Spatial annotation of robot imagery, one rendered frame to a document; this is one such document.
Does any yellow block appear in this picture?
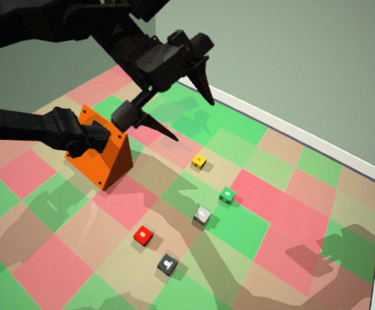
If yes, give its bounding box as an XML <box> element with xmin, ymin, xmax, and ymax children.
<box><xmin>191</xmin><ymin>154</ymin><xmax>206</xmax><ymax>169</ymax></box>

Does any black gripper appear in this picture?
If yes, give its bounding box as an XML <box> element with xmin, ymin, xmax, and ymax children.
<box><xmin>110</xmin><ymin>30</ymin><xmax>215</xmax><ymax>141</ymax></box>

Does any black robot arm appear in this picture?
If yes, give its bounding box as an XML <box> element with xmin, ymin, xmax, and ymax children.
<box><xmin>0</xmin><ymin>0</ymin><xmax>196</xmax><ymax>158</ymax></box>

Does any small green block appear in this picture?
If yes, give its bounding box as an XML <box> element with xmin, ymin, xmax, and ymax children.
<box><xmin>219</xmin><ymin>187</ymin><xmax>236</xmax><ymax>205</ymax></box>

